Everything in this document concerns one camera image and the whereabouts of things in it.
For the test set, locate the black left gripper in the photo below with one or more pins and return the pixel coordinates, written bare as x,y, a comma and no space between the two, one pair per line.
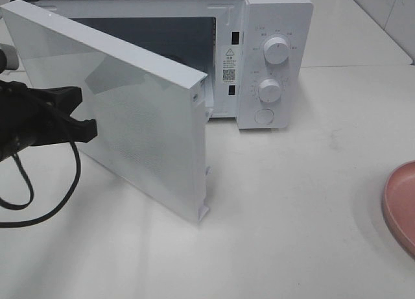
38,117

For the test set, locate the white microwave door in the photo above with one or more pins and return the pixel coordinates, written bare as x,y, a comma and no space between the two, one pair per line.
150,110

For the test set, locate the round door release button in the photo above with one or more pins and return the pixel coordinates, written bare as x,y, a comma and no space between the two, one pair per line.
264,116

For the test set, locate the white microwave knob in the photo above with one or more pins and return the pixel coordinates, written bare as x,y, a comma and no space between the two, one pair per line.
276,49
269,90

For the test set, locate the pink round plate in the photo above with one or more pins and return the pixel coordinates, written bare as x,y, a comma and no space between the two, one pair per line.
398,205

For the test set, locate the white warning sticker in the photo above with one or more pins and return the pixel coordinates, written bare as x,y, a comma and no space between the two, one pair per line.
230,58

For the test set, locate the white microwave oven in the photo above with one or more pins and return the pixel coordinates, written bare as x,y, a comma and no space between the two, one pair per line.
192,33

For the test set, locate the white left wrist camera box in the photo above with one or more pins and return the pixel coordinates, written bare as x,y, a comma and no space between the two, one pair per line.
9,58

